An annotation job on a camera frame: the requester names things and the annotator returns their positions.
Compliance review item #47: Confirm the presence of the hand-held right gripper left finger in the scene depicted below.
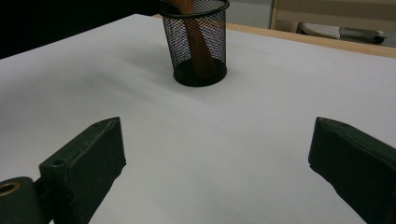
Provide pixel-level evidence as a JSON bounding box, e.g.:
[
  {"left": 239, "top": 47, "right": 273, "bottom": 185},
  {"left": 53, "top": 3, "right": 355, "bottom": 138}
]
[{"left": 38, "top": 116, "right": 128, "bottom": 224}]

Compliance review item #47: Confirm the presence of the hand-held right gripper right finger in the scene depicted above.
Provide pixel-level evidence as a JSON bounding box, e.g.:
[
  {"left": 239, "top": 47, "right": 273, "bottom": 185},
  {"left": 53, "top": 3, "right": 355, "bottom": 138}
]
[{"left": 307, "top": 116, "right": 396, "bottom": 224}]

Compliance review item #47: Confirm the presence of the black mesh pen cup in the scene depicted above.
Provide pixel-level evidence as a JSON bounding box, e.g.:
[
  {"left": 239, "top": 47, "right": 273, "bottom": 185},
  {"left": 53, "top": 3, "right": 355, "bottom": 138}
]
[{"left": 157, "top": 0, "right": 231, "bottom": 88}]

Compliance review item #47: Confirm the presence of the brown wooden hairbrush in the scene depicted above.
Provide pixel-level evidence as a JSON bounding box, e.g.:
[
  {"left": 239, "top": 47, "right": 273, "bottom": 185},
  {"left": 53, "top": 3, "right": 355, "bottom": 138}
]
[{"left": 163, "top": 0, "right": 219, "bottom": 80}]

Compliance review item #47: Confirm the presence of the white table sheet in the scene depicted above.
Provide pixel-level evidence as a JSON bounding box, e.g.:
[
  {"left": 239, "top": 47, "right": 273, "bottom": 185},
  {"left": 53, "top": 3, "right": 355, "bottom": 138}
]
[{"left": 0, "top": 13, "right": 396, "bottom": 224}]

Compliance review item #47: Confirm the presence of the wooden table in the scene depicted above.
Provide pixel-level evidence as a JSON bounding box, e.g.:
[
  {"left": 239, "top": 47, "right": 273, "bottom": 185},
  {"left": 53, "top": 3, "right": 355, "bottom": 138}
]
[{"left": 151, "top": 13, "right": 396, "bottom": 60}]

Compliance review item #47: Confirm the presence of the grey chair base with caster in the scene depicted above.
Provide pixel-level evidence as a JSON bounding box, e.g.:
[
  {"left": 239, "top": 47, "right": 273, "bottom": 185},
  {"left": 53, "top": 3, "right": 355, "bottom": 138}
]
[{"left": 298, "top": 21, "right": 388, "bottom": 45}]

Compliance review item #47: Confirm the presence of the light wooden desk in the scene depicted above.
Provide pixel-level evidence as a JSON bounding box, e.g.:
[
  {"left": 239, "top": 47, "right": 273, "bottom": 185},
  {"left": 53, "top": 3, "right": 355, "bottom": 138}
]
[{"left": 270, "top": 0, "right": 396, "bottom": 35}]

